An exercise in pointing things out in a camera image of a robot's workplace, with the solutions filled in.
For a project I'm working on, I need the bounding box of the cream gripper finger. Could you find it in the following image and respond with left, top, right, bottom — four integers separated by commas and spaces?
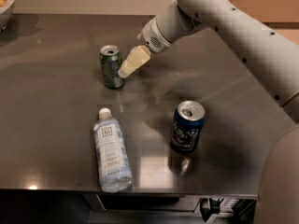
118, 46, 151, 78

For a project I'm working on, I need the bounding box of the green soda can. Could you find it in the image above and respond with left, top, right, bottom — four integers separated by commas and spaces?
99, 45, 124, 89

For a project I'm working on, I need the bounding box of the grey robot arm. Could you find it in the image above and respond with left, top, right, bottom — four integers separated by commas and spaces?
119, 0, 299, 224

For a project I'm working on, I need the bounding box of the blue soda can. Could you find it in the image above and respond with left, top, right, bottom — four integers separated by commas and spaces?
171, 101, 206, 154

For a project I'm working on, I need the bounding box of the clear plastic water bottle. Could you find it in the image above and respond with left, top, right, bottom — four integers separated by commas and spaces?
93, 108, 133, 193

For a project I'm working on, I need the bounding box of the white bowl with fruit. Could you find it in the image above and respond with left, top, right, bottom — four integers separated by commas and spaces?
0, 0, 15, 31

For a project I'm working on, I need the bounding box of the dark drawer under counter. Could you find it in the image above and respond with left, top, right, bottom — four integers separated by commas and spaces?
98, 194, 200, 213

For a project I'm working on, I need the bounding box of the black device under counter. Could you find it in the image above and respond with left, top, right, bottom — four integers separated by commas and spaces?
199, 198, 256, 224

